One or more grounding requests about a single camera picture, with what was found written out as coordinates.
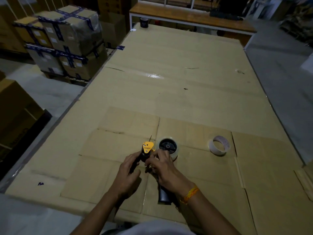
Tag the large cardboard box with blue tape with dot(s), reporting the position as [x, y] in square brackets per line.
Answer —
[73, 29]

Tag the black tape roll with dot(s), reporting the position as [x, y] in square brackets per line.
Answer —
[144, 23]

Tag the person's right forearm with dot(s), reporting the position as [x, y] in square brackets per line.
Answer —
[209, 214]

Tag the white box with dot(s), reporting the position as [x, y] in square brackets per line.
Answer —
[307, 63]

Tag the black monitor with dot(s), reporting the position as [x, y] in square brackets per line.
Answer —
[232, 4]

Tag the cardboard strip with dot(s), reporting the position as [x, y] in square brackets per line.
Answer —
[305, 184]

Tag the blue tape scrap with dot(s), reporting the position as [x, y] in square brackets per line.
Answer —
[120, 47]

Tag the person's left thumb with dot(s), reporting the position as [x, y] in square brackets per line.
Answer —
[137, 174]

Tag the camouflage fabric pile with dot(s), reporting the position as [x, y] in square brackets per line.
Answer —
[297, 23]

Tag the black keyboard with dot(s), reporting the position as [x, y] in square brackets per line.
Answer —
[226, 15]

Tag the wide cardboard box with blue tape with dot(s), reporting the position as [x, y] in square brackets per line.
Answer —
[83, 63]

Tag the plain brown cardboard box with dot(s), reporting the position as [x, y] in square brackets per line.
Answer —
[17, 112]

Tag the small cardboard box with blue tape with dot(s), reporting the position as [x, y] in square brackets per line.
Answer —
[33, 31]

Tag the flattened cardboard box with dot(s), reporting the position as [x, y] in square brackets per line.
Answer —
[207, 173]

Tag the orange thread wristband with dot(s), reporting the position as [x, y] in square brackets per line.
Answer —
[190, 194]

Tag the yellow black utility knife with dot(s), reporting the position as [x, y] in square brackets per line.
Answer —
[147, 147]

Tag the person's right thumb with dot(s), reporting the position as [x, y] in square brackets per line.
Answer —
[149, 165]

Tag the wooden desk with white frame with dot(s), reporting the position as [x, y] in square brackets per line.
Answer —
[185, 15]

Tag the plastic-wrapped cardboard box with blue tape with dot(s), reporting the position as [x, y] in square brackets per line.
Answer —
[45, 59]

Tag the stack of brown cartons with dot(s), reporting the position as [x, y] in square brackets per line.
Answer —
[14, 12]

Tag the person's right hand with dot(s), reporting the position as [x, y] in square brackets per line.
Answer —
[168, 173]

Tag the person's left forearm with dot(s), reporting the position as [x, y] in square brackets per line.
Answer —
[97, 214]

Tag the white tape roll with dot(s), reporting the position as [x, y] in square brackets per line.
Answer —
[219, 145]

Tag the black tape dispenser with clear tape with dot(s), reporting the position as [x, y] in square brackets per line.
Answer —
[168, 145]

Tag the large cardboard sheet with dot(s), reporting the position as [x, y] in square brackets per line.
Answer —
[185, 83]

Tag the white shirt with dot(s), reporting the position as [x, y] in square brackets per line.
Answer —
[151, 228]

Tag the wooden pallet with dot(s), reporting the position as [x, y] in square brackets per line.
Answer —
[66, 78]

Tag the person's left hand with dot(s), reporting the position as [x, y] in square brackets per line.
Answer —
[123, 179]

